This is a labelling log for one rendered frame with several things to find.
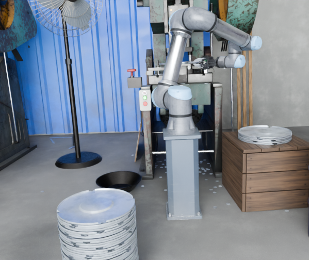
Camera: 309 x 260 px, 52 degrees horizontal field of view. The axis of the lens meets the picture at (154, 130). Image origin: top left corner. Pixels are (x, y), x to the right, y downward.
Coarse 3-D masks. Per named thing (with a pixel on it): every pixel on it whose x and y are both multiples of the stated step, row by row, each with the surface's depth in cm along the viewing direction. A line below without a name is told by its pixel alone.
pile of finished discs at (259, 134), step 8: (240, 128) 190; (248, 128) 191; (256, 128) 190; (264, 128) 186; (272, 128) 188; (280, 128) 187; (240, 136) 179; (248, 136) 173; (256, 136) 172; (264, 136) 172; (272, 136) 171; (280, 136) 168; (288, 136) 170; (264, 144) 169; (272, 144) 168
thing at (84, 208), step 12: (84, 192) 132; (96, 192) 131; (108, 192) 131; (120, 192) 130; (60, 204) 122; (72, 204) 122; (84, 204) 120; (96, 204) 119; (108, 204) 119; (120, 204) 120; (132, 204) 119; (60, 216) 113; (72, 216) 112; (84, 216) 112; (96, 216) 112; (108, 216) 111; (120, 216) 110
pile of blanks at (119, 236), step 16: (64, 224) 110; (96, 224) 108; (112, 224) 108; (128, 224) 114; (64, 240) 112; (80, 240) 107; (96, 240) 107; (112, 240) 109; (128, 240) 115; (64, 256) 115; (80, 256) 111; (96, 256) 109; (112, 256) 111; (128, 256) 116
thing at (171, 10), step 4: (176, 4) 221; (180, 4) 220; (184, 4) 224; (168, 8) 218; (172, 8) 217; (176, 8) 217; (180, 8) 217; (184, 8) 217; (168, 12) 218; (172, 12) 218; (168, 16) 219; (168, 20) 219; (168, 24) 220; (168, 28) 221; (168, 32) 222; (168, 36) 222; (188, 40) 222; (188, 44) 222
